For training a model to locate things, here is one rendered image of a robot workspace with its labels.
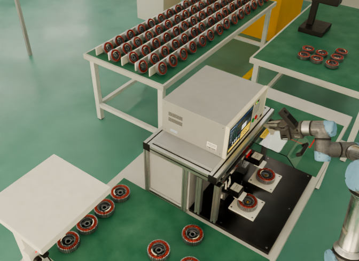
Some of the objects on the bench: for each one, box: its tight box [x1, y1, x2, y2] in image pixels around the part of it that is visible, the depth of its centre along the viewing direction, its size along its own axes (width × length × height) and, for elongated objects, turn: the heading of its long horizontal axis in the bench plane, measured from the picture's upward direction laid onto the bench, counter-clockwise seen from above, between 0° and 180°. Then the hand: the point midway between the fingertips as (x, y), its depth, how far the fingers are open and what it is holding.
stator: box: [237, 193, 258, 212], centre depth 207 cm, size 11×11×4 cm
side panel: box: [143, 149, 189, 212], centre depth 204 cm, size 28×3×32 cm, turn 54°
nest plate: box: [248, 167, 282, 193], centre depth 225 cm, size 15×15×1 cm
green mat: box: [48, 178, 270, 261], centre depth 186 cm, size 94×61×1 cm, turn 54°
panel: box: [186, 172, 210, 210], centre depth 219 cm, size 1×66×30 cm, turn 144°
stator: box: [147, 240, 170, 261], centre depth 186 cm, size 11×11×4 cm
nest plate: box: [228, 191, 265, 221], centre depth 209 cm, size 15×15×1 cm
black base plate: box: [189, 149, 312, 255], centre depth 219 cm, size 47×64×2 cm
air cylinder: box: [237, 161, 251, 174], centre depth 230 cm, size 5×8×6 cm
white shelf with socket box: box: [0, 154, 111, 261], centre depth 170 cm, size 35×37×46 cm
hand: (265, 124), depth 199 cm, fingers closed
